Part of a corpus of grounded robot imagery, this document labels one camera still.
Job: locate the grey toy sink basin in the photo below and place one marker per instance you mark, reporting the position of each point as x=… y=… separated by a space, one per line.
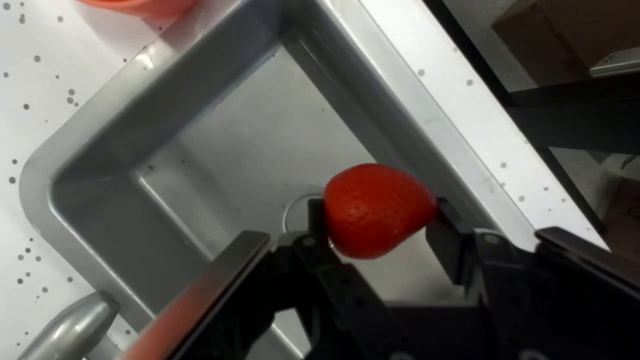
x=232 y=147

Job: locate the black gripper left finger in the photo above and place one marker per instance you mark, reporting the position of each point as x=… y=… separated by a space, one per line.
x=321 y=281

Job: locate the orange toy strawberry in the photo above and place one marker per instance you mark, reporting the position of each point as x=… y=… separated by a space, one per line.
x=377 y=211

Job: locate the grey toy faucet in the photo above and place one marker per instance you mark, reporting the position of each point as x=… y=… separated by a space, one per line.
x=67 y=330

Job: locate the orange toy cup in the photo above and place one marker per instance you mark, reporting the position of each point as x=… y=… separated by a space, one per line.
x=143 y=4

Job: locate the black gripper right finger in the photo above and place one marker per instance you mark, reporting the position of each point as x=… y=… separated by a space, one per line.
x=497 y=281

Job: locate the wooden toy kitchen frame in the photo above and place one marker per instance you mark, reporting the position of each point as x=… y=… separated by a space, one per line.
x=40 y=100

